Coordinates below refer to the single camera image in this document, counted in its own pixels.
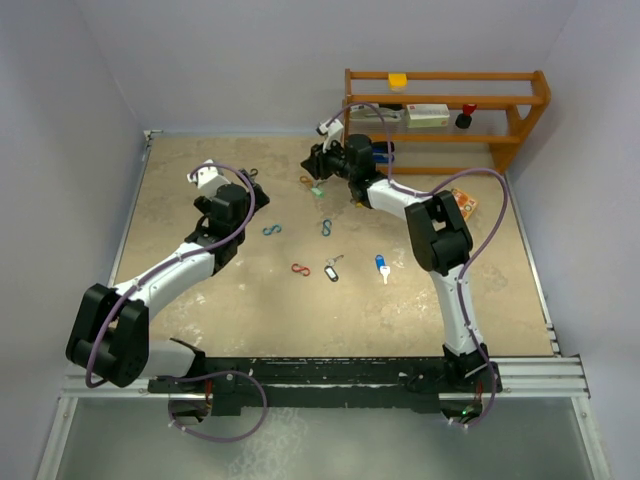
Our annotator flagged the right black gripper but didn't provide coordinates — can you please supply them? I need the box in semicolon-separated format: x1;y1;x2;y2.
301;137;356;183

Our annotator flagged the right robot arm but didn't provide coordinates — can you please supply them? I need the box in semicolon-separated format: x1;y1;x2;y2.
301;134;498;392

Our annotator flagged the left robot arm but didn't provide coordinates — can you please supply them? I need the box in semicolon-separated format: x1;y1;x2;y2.
65;161;270;392

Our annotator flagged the blue carabiner left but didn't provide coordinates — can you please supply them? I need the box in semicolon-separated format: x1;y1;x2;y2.
262;224;282;236

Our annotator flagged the blue carabiner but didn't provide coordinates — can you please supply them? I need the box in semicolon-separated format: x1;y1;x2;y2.
321;219;332;237
262;224;282;236

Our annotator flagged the blue carabiner centre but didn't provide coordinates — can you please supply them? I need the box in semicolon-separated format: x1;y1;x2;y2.
321;219;332;237

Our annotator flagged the grey stapler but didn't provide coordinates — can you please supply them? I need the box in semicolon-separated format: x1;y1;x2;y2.
349;103;405;122

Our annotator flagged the blue stapler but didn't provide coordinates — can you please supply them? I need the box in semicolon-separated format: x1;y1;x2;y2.
372;141;395;164

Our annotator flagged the red carabiner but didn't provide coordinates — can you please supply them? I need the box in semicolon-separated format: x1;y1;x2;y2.
291;263;311;277

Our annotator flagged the white and red box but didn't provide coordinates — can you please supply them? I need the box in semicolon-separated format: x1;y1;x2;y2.
406;104;450;128

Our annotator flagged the yellow lidded jar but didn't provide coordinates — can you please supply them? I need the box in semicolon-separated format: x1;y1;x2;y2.
387;72;408;93

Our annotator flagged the key with blue tag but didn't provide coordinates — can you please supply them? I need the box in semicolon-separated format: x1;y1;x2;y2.
375;254;391;285

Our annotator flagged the red and black stamp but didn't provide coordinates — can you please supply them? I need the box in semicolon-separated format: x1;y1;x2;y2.
455;104;477;130

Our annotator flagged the orange spiral notebook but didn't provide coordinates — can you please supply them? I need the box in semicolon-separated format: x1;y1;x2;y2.
451;188;477;221

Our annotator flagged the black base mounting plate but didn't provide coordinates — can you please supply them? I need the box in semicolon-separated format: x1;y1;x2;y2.
149;354;503;416

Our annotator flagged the wooden shelf rack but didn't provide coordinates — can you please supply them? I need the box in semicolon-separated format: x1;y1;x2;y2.
343;69;551;174

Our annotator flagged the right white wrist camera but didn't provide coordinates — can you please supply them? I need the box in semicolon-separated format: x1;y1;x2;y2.
316;119;344;152

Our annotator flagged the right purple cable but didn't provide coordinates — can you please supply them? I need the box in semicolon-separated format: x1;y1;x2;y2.
333;102;510;430

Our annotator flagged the aluminium rail frame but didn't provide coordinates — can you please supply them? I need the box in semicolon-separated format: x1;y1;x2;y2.
34;129;612;480

